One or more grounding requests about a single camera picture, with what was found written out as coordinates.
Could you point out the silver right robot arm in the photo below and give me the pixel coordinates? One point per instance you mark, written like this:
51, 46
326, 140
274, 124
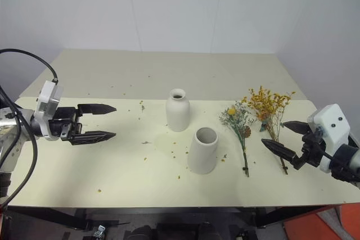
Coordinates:
347, 162

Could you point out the white conical ceramic vase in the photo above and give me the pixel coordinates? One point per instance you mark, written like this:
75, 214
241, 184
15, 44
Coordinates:
203, 153

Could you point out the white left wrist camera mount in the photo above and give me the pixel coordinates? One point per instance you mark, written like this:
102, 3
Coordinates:
47, 102

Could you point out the black table frame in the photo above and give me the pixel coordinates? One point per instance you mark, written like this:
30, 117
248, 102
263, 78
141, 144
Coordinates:
168, 214

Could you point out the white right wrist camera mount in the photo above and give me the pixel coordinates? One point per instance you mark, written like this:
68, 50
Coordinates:
329, 127

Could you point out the orange floor mat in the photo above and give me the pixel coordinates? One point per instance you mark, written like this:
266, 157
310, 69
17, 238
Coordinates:
323, 223

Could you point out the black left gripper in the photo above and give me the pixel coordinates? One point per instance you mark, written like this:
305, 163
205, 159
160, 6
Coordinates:
63, 123

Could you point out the white bottle-shaped ceramic vase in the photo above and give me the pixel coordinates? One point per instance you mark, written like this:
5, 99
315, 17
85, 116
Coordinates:
177, 110

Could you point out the green dried flower bunch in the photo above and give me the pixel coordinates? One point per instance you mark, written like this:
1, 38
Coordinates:
239, 122

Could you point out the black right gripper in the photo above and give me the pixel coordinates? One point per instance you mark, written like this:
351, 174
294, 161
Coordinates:
309, 150

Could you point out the cream table mat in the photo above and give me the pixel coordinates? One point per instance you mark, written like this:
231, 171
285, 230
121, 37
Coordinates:
140, 167

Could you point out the yellow dried flower bunch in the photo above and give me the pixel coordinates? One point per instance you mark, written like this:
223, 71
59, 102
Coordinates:
271, 105

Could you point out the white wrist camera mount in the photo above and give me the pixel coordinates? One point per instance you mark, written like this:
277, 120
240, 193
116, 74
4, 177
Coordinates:
329, 127
47, 102

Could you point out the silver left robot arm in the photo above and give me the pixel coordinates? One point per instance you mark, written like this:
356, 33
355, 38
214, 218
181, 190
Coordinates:
11, 130

